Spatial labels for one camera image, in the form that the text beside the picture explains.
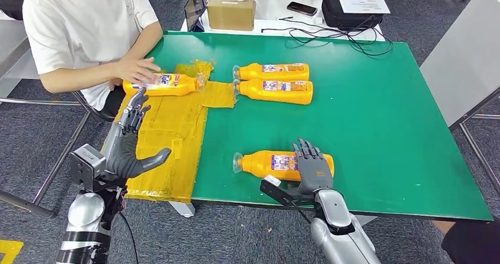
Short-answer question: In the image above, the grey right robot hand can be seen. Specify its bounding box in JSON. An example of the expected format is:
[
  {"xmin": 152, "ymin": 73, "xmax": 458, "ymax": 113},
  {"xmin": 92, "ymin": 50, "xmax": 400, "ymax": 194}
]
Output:
[{"xmin": 292, "ymin": 138, "xmax": 335, "ymax": 196}]

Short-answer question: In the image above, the person's right hand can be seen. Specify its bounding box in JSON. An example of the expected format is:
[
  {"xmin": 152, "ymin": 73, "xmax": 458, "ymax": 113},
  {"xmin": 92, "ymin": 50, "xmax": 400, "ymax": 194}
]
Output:
[{"xmin": 115, "ymin": 56, "xmax": 162, "ymax": 87}]

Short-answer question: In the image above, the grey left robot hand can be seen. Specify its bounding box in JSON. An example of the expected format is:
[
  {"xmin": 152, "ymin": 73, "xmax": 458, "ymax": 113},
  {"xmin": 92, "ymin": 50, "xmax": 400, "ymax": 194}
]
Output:
[{"xmin": 103, "ymin": 87, "xmax": 173, "ymax": 179}]

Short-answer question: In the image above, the orange detergent bottle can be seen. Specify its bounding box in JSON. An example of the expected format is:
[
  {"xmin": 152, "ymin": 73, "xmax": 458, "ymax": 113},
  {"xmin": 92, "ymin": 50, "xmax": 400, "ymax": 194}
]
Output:
[
  {"xmin": 232, "ymin": 150, "xmax": 335, "ymax": 182},
  {"xmin": 232, "ymin": 62, "xmax": 311, "ymax": 83},
  {"xmin": 122, "ymin": 71, "xmax": 206, "ymax": 98},
  {"xmin": 233, "ymin": 78, "xmax": 314, "ymax": 106}
]

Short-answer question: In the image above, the black smartphone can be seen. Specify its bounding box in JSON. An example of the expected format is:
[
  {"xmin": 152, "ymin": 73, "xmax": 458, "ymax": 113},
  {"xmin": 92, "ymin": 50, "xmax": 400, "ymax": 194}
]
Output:
[{"xmin": 287, "ymin": 1, "xmax": 318, "ymax": 17}]

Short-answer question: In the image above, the white table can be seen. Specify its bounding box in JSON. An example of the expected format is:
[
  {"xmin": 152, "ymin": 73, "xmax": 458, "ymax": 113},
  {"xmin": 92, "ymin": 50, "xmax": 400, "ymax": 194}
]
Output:
[{"xmin": 180, "ymin": 0, "xmax": 387, "ymax": 43}]

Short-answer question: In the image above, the black carry bag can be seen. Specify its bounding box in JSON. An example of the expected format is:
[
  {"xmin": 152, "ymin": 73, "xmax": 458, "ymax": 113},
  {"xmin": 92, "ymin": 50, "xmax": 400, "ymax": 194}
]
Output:
[{"xmin": 321, "ymin": 0, "xmax": 384, "ymax": 31}]

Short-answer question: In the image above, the yellow taped mat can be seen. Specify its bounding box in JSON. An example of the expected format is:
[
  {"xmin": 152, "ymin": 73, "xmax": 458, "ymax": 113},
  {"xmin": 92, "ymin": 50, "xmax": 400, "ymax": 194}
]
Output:
[{"xmin": 102, "ymin": 59, "xmax": 237, "ymax": 204}]

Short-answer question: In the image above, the brown cardboard box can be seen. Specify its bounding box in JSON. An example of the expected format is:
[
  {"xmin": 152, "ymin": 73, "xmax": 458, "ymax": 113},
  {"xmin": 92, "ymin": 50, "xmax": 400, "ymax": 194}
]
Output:
[{"xmin": 206, "ymin": 0, "xmax": 258, "ymax": 32}]

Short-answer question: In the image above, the white table foot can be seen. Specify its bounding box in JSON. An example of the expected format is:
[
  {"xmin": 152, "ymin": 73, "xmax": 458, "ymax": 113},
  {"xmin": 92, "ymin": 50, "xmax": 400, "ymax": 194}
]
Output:
[
  {"xmin": 353, "ymin": 215, "xmax": 378, "ymax": 228},
  {"xmin": 169, "ymin": 200, "xmax": 195, "ymax": 219}
]

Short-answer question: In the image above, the person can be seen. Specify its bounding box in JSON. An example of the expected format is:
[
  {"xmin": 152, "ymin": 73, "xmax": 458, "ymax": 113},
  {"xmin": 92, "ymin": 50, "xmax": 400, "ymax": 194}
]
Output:
[
  {"xmin": 433, "ymin": 219, "xmax": 500, "ymax": 264},
  {"xmin": 22, "ymin": 0, "xmax": 164, "ymax": 113}
]

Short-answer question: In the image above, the grey table with metal legs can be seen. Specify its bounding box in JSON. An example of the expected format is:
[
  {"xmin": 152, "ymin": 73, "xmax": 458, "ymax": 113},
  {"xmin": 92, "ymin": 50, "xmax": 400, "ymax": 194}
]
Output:
[
  {"xmin": 0, "ymin": 18, "xmax": 116, "ymax": 219},
  {"xmin": 419, "ymin": 0, "xmax": 500, "ymax": 197}
]

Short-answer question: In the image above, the black case with yellow stripe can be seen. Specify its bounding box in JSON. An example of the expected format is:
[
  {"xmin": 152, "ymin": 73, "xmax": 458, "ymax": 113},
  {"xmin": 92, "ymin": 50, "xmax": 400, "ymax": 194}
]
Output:
[{"xmin": 0, "ymin": 0, "xmax": 34, "ymax": 21}]

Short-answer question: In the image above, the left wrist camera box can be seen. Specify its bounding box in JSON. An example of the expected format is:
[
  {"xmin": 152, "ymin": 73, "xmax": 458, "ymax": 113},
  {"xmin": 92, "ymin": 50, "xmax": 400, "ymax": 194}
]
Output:
[{"xmin": 69, "ymin": 144, "xmax": 107, "ymax": 193}]

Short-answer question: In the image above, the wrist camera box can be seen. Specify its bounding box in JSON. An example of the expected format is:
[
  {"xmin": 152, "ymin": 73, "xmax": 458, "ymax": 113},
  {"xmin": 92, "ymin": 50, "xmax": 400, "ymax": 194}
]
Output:
[
  {"xmin": 259, "ymin": 174, "xmax": 313, "ymax": 209},
  {"xmin": 69, "ymin": 144, "xmax": 107, "ymax": 193}
]

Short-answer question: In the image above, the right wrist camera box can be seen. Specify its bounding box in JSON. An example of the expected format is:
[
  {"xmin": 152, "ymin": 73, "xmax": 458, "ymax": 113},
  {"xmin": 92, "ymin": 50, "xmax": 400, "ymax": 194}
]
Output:
[{"xmin": 259, "ymin": 174, "xmax": 313, "ymax": 209}]

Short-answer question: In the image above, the black cable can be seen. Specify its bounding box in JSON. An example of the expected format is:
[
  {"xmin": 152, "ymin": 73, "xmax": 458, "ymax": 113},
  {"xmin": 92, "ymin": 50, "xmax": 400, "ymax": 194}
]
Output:
[{"xmin": 261, "ymin": 16, "xmax": 394, "ymax": 58}]

